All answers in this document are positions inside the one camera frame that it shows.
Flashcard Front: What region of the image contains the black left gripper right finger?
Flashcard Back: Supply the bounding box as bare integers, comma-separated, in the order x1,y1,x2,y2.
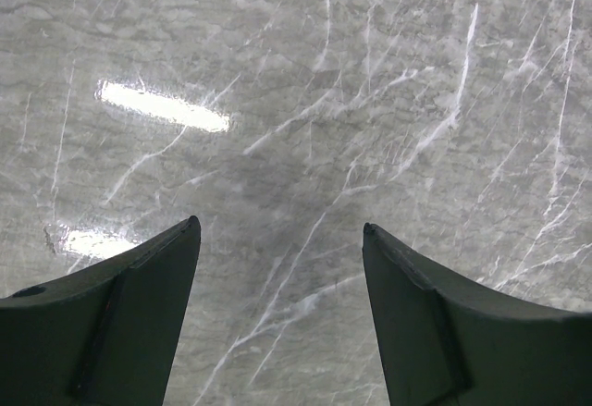
363,224,591,405

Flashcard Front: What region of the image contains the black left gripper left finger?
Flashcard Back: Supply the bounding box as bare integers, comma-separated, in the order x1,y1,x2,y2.
1,215,201,405

